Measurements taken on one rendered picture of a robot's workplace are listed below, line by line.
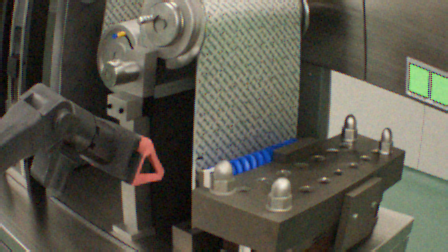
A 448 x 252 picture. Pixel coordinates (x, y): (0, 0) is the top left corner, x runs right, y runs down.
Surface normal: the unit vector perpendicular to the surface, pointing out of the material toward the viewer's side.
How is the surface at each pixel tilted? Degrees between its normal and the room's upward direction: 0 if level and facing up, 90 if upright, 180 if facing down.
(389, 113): 90
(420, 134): 90
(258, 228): 90
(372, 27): 90
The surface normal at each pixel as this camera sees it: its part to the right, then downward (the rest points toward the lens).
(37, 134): 0.80, 0.34
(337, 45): -0.68, 0.20
